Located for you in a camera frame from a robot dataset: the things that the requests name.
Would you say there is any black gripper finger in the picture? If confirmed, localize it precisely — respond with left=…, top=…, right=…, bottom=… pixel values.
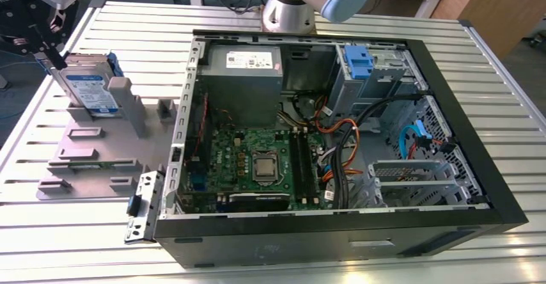
left=29, top=4, right=80, bottom=70
left=5, top=36, right=34, bottom=55

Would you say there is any hard disk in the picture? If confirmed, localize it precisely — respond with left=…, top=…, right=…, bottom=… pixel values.
left=36, top=50, right=125, bottom=117

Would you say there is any silver metal disk bay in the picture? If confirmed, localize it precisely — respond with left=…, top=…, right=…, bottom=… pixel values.
left=365, top=159, right=474, bottom=208

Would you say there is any grey parts rack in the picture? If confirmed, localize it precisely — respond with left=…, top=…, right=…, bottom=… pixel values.
left=36, top=76, right=179, bottom=201

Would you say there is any green RAM stick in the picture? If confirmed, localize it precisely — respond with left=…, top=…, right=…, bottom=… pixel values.
left=66, top=161, right=117, bottom=170

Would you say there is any grey power supply unit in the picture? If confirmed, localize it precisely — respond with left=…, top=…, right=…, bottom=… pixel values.
left=197, top=43, right=284, bottom=130

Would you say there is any green motherboard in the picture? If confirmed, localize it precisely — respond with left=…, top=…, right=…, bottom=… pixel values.
left=183, top=127, right=337, bottom=209

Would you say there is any CPU socket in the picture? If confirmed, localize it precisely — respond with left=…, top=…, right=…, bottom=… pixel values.
left=249, top=149, right=280, bottom=186

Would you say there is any silver CPU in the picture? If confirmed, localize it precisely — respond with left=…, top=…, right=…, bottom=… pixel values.
left=253, top=159, right=276, bottom=178

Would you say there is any black graphics card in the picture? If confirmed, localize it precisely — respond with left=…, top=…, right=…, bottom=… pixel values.
left=216, top=193, right=291, bottom=213

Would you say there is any black RAM slot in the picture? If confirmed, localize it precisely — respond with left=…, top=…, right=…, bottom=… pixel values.
left=299, top=127, right=321, bottom=203
left=288, top=127, right=308, bottom=204

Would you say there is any grey metal drive cage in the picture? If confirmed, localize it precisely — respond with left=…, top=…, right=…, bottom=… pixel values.
left=327, top=43, right=427, bottom=115

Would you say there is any blue plastic drive latch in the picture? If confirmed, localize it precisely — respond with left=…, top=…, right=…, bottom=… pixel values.
left=344, top=45, right=375, bottom=80

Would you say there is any black open PC case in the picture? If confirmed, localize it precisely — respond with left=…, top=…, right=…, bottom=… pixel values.
left=152, top=29, right=530, bottom=269

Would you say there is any wooden cabinet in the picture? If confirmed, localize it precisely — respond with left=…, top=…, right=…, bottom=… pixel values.
left=432, top=0, right=546, bottom=61

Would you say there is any hinged metal slot bracket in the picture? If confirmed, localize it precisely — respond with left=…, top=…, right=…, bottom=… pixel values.
left=123, top=170, right=167, bottom=245

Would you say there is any orange yellow wire bundle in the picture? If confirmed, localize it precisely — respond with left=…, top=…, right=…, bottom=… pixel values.
left=313, top=95, right=363, bottom=182

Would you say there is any black cable bundle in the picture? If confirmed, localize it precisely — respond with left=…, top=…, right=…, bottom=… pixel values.
left=332, top=95, right=422, bottom=210

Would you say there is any blue data wire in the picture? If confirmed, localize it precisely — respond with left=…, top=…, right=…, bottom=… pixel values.
left=399, top=120, right=430, bottom=161

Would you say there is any wire with black connector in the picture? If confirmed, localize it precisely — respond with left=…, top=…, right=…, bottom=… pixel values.
left=407, top=136, right=459, bottom=161

